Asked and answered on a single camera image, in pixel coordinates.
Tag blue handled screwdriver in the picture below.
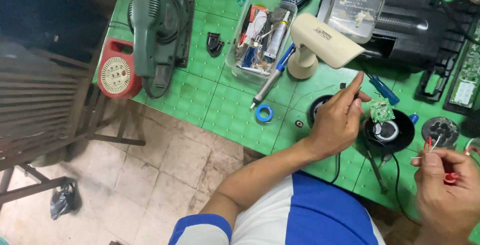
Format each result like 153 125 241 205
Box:
361 69 401 106

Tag wooden chair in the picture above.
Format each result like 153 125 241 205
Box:
0 40 147 205

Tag black printer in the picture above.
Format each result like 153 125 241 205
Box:
316 0 480 74

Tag white sealant tube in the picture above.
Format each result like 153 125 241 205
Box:
263 10 292 60

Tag beige security camera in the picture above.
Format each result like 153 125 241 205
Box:
286 12 367 80

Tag red handled pliers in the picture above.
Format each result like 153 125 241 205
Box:
423 135 480 185

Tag black round perforated disc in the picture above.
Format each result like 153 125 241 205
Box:
421 116 460 149

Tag black plastic bag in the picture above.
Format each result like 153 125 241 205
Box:
49 182 78 221

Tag blue tape roll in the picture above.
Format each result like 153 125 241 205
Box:
255 104 274 123

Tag clear plastic parts container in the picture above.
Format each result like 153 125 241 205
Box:
225 0 298 85

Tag person's right hand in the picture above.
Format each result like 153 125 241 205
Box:
410 147 480 239

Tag long green circuit board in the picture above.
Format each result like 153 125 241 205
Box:
443 19 480 115

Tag green grid table mat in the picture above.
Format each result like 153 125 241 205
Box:
92 0 480 242

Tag black round speaker cover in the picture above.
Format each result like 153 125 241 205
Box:
308 94 335 128

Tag person's left hand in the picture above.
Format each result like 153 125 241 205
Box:
307 71 373 160

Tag black plastic clip part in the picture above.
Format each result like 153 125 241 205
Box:
206 32 225 58

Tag clear screwdriver set box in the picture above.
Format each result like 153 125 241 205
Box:
324 0 393 45

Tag small green circuit board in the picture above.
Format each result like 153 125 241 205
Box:
366 97 396 123

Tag blue silver desoldering pump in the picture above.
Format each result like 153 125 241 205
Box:
250 42 297 110

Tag white and blue shirt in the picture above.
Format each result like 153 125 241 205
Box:
167 170 386 245

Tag black soldering iron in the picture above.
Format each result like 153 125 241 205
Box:
365 149 389 196

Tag red cable reel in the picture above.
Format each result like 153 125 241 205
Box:
97 37 143 100

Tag green electric sander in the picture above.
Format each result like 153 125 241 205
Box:
127 0 196 100

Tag black round speaker housing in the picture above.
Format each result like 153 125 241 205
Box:
361 108 416 155

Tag black plastic frame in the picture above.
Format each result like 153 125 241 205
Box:
415 48 457 103

